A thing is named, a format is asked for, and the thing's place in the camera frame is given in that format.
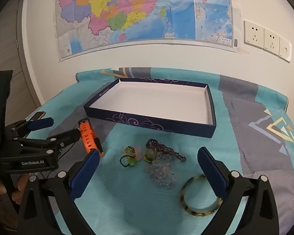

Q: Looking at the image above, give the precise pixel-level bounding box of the clear crystal bead bracelet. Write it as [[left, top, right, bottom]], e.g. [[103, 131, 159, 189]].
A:
[[144, 160, 178, 188]]

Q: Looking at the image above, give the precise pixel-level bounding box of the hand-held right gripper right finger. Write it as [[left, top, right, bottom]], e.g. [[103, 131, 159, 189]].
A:
[[197, 146, 280, 235]]

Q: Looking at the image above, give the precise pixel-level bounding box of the orange smart band watch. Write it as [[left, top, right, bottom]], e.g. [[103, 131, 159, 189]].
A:
[[78, 118, 105, 157]]

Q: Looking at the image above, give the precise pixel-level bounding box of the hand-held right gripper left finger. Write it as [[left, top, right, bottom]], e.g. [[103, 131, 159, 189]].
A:
[[17, 148, 101, 235]]

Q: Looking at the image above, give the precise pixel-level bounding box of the colourful wall map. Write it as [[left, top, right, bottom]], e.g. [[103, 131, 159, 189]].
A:
[[54, 0, 243, 62]]

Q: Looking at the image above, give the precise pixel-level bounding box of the teal grey patterned cloth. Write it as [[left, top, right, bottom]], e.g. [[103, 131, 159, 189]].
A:
[[27, 67, 294, 235]]

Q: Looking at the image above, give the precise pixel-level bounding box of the tortoiseshell bangle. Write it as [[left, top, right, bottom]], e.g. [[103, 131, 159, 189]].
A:
[[180, 174, 223, 218]]

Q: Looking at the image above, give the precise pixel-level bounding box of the person's left hand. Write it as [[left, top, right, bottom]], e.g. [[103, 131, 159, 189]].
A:
[[0, 173, 30, 205]]

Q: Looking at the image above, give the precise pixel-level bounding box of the pink rose gold ring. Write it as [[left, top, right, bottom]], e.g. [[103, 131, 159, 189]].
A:
[[135, 147, 145, 161]]

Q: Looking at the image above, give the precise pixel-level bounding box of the white wall switch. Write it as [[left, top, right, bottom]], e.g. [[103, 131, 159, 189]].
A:
[[278, 36, 292, 63]]

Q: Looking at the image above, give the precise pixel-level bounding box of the gold band green stone ring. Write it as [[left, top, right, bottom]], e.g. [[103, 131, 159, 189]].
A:
[[144, 150, 158, 163]]

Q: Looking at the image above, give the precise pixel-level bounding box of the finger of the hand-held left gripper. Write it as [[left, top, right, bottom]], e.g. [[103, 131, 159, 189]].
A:
[[4, 117, 55, 140], [13, 128, 82, 161]]

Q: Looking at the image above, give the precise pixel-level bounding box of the dark purple bead bracelet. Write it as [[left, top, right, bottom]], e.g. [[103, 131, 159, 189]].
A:
[[146, 138, 187, 162]]

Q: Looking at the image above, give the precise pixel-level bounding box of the black band green stone ring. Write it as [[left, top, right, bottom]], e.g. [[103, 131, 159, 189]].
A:
[[120, 155, 139, 169]]

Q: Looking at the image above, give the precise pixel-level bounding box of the navy shallow cardboard box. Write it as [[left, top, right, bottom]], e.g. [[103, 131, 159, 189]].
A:
[[83, 78, 217, 138]]

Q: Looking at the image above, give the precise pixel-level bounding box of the grey door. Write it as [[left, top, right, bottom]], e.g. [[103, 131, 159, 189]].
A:
[[0, 0, 44, 118]]

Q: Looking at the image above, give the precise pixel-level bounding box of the white wall socket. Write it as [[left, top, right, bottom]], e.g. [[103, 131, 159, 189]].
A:
[[263, 28, 280, 54], [244, 20, 265, 50]]

